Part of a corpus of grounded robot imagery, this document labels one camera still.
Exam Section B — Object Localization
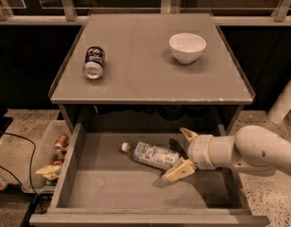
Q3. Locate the red white object on floor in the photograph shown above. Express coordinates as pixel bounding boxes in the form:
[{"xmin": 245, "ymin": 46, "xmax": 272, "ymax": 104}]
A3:
[{"xmin": 0, "ymin": 173, "xmax": 9, "ymax": 192}]

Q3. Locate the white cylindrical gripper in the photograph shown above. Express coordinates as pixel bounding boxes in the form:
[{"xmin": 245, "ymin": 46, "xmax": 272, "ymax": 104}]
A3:
[{"xmin": 162, "ymin": 128, "xmax": 215, "ymax": 183}]

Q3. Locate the clear plastic storage bin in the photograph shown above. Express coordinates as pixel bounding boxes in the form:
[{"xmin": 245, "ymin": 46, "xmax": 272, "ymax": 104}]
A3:
[{"xmin": 22, "ymin": 120, "xmax": 72, "ymax": 194}]

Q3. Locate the yellow snack packet in bin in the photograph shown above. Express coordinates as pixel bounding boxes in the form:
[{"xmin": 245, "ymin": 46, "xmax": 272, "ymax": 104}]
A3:
[{"xmin": 36, "ymin": 165, "xmax": 62, "ymax": 181}]

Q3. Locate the grey cabinet with counter top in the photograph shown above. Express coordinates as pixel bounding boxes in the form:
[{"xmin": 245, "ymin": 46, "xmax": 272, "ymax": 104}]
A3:
[{"xmin": 49, "ymin": 13, "xmax": 254, "ymax": 132}]

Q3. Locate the metal railing frame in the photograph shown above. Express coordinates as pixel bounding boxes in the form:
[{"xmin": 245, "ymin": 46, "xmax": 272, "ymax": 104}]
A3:
[{"xmin": 0, "ymin": 0, "xmax": 291, "ymax": 26}]

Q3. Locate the orange can in bin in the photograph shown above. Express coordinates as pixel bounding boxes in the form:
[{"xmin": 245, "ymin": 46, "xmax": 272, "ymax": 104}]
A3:
[{"xmin": 54, "ymin": 134, "xmax": 69, "ymax": 151}]

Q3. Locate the black cable on floor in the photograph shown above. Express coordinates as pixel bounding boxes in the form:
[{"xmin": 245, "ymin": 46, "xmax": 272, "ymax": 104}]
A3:
[{"xmin": 0, "ymin": 130, "xmax": 38, "ymax": 195}]

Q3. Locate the white ceramic bowl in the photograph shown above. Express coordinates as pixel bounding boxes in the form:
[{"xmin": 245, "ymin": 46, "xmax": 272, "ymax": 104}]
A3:
[{"xmin": 169, "ymin": 33, "xmax": 207, "ymax": 63}]

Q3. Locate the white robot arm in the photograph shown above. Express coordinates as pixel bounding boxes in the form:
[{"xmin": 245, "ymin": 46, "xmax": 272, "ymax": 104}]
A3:
[{"xmin": 163, "ymin": 125, "xmax": 291, "ymax": 182}]

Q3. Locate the open grey top drawer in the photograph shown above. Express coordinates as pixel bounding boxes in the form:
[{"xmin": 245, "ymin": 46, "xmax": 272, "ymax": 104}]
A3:
[{"xmin": 30, "ymin": 123, "xmax": 268, "ymax": 227}]

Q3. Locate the blue labelled plastic bottle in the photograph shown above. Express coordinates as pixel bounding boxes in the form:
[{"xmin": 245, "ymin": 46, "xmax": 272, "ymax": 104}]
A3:
[{"xmin": 120, "ymin": 142, "xmax": 180, "ymax": 170}]

